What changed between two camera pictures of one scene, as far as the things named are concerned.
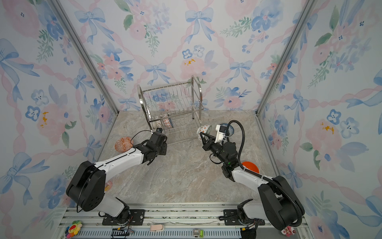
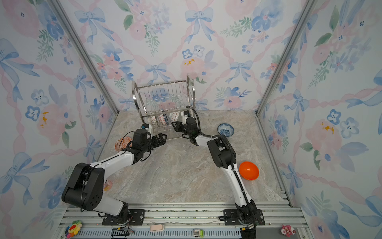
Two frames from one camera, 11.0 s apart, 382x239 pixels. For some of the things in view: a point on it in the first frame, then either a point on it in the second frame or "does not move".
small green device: (198, 232) does not move
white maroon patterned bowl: (158, 124) to (153, 120)
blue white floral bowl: (231, 129) does not move
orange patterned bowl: (123, 145) does not move
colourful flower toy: (73, 229) does not move
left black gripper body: (162, 151) to (148, 147)
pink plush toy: (288, 231) does not move
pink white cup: (108, 185) does not move
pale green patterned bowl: (206, 129) to (173, 116)
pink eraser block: (156, 228) does not move
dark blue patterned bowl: (168, 123) to (161, 120)
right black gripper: (207, 145) to (179, 126)
